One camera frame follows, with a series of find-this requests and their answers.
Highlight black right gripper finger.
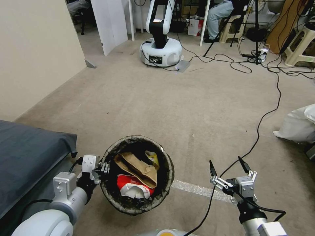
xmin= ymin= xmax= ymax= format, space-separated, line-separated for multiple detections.
xmin=209 ymin=160 xmax=234 ymax=195
xmin=238 ymin=156 xmax=258 ymax=183

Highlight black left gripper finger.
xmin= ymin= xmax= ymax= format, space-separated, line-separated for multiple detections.
xmin=98 ymin=161 xmax=111 ymax=174
xmin=89 ymin=171 xmax=102 ymax=185

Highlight round black-lined trash bin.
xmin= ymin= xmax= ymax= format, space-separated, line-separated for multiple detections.
xmin=99 ymin=134 xmax=176 ymax=217

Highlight silver tape strip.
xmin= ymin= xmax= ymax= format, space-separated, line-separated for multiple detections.
xmin=171 ymin=179 xmax=239 ymax=205

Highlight brown paper bag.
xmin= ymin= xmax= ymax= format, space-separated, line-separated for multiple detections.
xmin=113 ymin=152 xmax=158 ymax=189

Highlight red and white wrapper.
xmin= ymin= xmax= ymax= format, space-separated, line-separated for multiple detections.
xmin=116 ymin=174 xmax=156 ymax=199

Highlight yellow snack packet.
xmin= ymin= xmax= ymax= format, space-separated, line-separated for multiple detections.
xmin=144 ymin=150 xmax=161 ymax=170

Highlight white woven sack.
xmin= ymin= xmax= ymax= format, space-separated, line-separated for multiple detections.
xmin=273 ymin=104 xmax=315 ymax=144

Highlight white robot front shell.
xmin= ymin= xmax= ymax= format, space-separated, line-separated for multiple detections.
xmin=135 ymin=228 xmax=194 ymax=236

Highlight white power strip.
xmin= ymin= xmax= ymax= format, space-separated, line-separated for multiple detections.
xmin=242 ymin=48 xmax=269 ymax=62

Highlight flat grey metal box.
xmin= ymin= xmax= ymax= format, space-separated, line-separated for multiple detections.
xmin=176 ymin=60 xmax=192 ymax=73

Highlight beige plastic stool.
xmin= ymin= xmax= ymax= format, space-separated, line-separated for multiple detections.
xmin=218 ymin=14 xmax=247 ymax=45
xmin=281 ymin=24 xmax=315 ymax=69

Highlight white and black wheeled robot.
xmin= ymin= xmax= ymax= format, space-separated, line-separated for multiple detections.
xmin=139 ymin=0 xmax=183 ymax=68

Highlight black tripod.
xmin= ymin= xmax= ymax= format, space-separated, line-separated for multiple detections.
xmin=203 ymin=0 xmax=269 ymax=65

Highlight white and red shopping bag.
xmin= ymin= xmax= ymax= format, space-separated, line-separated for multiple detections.
xmin=188 ymin=16 xmax=205 ymax=37

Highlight brown wooden board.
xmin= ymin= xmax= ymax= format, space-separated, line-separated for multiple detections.
xmin=265 ymin=0 xmax=307 ymax=55

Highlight white table leg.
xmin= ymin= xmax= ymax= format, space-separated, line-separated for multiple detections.
xmin=128 ymin=0 xmax=136 ymax=41
xmin=199 ymin=0 xmax=211 ymax=47

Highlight person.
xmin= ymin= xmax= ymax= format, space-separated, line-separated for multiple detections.
xmin=203 ymin=0 xmax=235 ymax=43

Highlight black office chair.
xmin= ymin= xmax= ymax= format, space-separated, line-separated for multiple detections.
xmin=66 ymin=0 xmax=95 ymax=36

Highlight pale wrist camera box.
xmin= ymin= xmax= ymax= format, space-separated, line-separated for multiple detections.
xmin=82 ymin=154 xmax=99 ymax=173
xmin=237 ymin=175 xmax=257 ymax=198

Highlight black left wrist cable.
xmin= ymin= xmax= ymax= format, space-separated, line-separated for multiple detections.
xmin=68 ymin=157 xmax=84 ymax=173

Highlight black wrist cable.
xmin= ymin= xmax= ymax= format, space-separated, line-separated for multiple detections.
xmin=242 ymin=195 xmax=286 ymax=223
xmin=68 ymin=157 xmax=84 ymax=173

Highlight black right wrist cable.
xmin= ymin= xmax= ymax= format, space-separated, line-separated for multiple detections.
xmin=242 ymin=195 xmax=286 ymax=223

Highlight long black floor cable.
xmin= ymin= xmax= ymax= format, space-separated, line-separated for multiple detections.
xmin=185 ymin=61 xmax=283 ymax=236

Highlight looped black floor cable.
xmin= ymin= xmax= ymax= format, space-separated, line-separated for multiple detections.
xmin=191 ymin=52 xmax=253 ymax=75

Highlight tangled black floor cables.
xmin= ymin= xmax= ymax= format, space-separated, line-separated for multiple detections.
xmin=266 ymin=58 xmax=315 ymax=80

